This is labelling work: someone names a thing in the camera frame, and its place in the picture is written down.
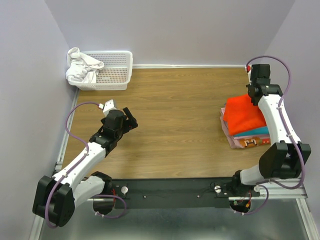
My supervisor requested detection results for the teal folded t shirt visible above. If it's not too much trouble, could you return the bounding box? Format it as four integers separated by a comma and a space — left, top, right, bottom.
233, 126, 269, 138

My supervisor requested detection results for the pink folded t shirt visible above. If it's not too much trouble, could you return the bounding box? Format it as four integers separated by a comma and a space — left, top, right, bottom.
220, 107, 271, 149

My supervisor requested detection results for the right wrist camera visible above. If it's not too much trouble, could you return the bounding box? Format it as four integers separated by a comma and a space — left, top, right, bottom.
245, 65, 252, 84

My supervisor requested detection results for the aluminium frame rail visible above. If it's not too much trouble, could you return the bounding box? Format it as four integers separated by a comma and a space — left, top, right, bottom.
252, 177, 310, 200

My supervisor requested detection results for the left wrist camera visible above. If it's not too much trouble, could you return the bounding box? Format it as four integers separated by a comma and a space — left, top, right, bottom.
98, 99, 117, 117

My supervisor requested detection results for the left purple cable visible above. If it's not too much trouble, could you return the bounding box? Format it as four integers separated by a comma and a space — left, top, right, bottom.
44, 101, 128, 229

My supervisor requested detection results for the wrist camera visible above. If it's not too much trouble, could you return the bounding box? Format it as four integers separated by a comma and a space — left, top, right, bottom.
245, 65, 252, 84
98, 99, 117, 117

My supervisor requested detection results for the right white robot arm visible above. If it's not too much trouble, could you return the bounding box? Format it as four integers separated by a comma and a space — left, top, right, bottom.
228, 64, 311, 196

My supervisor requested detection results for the white plastic basket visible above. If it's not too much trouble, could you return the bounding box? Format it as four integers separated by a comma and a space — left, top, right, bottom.
70, 50, 133, 91

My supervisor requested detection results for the white t shirt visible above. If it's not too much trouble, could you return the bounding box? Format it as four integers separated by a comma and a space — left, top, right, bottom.
65, 47, 105, 86

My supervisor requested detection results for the orange t shirt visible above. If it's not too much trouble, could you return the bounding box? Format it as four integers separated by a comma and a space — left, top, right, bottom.
223, 94, 267, 136

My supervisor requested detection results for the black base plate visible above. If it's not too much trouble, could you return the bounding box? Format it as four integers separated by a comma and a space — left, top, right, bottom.
93, 177, 260, 213

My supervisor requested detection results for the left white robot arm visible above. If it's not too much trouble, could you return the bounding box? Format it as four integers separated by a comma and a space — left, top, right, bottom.
32, 107, 138, 229

